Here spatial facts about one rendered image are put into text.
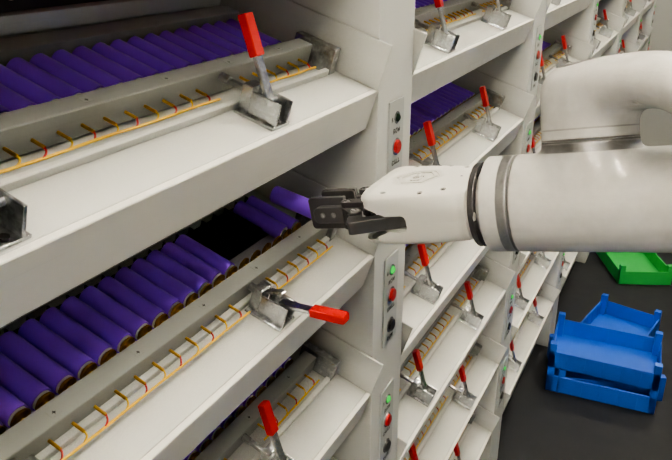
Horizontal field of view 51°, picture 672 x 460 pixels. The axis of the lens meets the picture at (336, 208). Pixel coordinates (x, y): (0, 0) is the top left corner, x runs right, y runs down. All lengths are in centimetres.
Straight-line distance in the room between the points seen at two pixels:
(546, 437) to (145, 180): 172
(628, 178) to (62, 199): 40
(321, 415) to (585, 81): 49
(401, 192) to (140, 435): 29
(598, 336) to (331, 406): 158
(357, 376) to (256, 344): 28
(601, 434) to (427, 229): 157
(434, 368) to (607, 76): 81
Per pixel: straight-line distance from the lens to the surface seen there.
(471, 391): 156
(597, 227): 58
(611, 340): 236
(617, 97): 56
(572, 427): 212
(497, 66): 143
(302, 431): 83
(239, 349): 63
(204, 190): 51
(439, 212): 60
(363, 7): 74
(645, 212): 57
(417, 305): 108
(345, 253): 79
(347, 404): 88
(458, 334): 137
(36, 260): 41
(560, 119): 58
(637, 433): 216
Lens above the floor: 128
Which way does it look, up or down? 22 degrees down
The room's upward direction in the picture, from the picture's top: straight up
